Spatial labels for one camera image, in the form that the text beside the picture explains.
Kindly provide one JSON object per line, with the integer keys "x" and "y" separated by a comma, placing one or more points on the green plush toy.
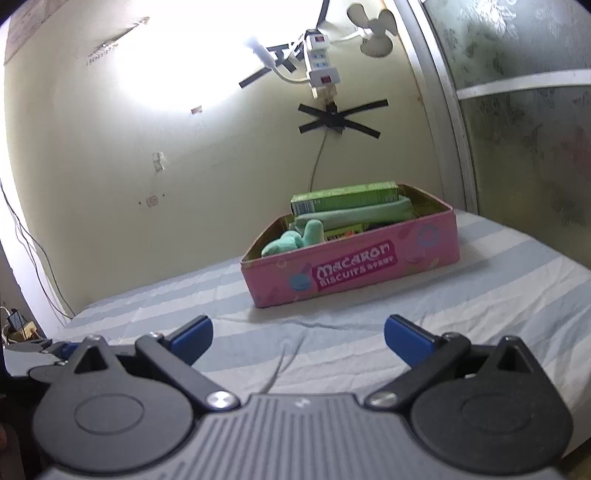
{"x": 291, "y": 240}

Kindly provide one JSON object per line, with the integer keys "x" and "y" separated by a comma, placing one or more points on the yellow box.
{"x": 28, "y": 331}

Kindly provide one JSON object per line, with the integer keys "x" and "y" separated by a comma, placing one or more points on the green box with blue end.
{"x": 344, "y": 231}

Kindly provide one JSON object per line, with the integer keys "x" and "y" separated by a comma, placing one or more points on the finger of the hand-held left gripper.
{"x": 44, "y": 364}

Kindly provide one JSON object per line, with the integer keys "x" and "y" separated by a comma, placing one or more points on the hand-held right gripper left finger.
{"x": 191, "y": 334}

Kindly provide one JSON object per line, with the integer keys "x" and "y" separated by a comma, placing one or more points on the long green toothpaste box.
{"x": 341, "y": 196}

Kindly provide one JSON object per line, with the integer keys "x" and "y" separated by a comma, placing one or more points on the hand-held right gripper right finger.
{"x": 406, "y": 337}

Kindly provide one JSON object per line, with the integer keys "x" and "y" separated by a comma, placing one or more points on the striped blue bed sheet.
{"x": 485, "y": 295}

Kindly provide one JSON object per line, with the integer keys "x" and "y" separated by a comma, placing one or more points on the brown wall board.
{"x": 27, "y": 27}

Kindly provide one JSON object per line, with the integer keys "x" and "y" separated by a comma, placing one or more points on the white power strip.
{"x": 321, "y": 60}

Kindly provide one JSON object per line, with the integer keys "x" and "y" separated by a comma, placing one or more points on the black tape cross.
{"x": 277, "y": 60}
{"x": 339, "y": 119}

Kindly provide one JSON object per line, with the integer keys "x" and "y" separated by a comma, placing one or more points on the pale green zip pouch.
{"x": 360, "y": 213}

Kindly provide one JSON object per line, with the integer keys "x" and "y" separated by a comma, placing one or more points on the frosted glass sliding door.
{"x": 517, "y": 138}

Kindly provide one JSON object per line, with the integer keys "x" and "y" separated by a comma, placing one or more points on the pink biscuit tin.
{"x": 351, "y": 272}

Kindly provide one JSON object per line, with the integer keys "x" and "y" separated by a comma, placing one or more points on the white fan-shaped wall ornament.
{"x": 374, "y": 27}

